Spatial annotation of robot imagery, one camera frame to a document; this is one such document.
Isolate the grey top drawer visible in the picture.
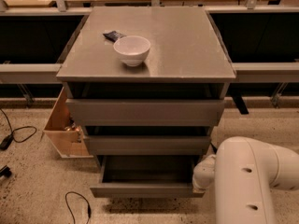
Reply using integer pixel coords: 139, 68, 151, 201
66, 99, 224, 127

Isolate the wooden box on floor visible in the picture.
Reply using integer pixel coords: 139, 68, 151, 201
44, 89, 91, 158

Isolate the white ceramic bowl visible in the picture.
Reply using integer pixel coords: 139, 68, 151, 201
113, 35, 151, 66

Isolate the grey metal rail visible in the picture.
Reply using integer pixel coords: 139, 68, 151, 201
0, 64, 61, 84
232, 63, 299, 83

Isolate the grey metal rail left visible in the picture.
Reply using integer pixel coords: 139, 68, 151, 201
0, 64, 61, 84

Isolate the black cable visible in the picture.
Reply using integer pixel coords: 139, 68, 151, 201
64, 190, 93, 224
0, 109, 37, 144

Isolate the dark blue snack packet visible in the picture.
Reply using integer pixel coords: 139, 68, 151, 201
104, 31, 125, 42

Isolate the grey drawer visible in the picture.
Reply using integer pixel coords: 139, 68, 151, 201
91, 155, 203, 198
84, 136, 210, 155
66, 99, 224, 127

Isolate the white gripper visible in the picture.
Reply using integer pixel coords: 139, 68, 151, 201
192, 154, 216, 192

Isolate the black object left edge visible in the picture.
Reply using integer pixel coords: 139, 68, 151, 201
0, 165, 12, 177

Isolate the black plug left floor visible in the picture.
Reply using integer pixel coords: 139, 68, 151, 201
0, 134, 13, 150

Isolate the grey bottom drawer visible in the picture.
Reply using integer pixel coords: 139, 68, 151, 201
91, 155, 203, 198

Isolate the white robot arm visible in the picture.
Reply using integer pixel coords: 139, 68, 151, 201
192, 136, 299, 224

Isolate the black cable bottom left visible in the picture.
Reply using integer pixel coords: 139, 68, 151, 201
64, 190, 93, 224

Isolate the grey middle drawer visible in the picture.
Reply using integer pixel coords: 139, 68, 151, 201
84, 136, 210, 155

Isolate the black power adapter right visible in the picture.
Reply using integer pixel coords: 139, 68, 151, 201
210, 143, 217, 154

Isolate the grey drawer cabinet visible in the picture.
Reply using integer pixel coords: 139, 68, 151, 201
55, 6, 237, 173

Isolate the black cable far left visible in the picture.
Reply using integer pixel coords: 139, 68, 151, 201
0, 109, 37, 144

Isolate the grey metal rail right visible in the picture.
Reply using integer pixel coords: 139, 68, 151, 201
232, 63, 299, 83

